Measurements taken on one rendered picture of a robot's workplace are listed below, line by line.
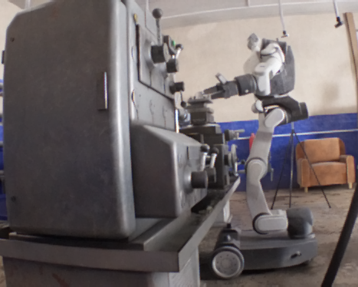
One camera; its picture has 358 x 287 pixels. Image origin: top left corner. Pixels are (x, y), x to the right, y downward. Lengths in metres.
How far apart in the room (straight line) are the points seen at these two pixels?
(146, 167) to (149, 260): 0.28
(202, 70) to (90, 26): 5.58
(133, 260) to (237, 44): 5.90
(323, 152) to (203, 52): 3.01
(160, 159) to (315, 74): 5.71
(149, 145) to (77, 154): 0.22
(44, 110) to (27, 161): 0.17
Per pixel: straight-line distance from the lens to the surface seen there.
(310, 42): 6.69
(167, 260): 0.95
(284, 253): 1.97
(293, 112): 2.06
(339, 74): 6.63
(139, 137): 1.00
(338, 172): 5.64
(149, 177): 0.99
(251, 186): 2.01
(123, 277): 1.05
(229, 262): 1.92
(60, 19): 1.11
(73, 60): 1.03
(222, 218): 3.36
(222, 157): 2.20
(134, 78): 1.06
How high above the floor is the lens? 0.73
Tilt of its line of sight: 3 degrees up
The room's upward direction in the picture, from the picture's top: 4 degrees counter-clockwise
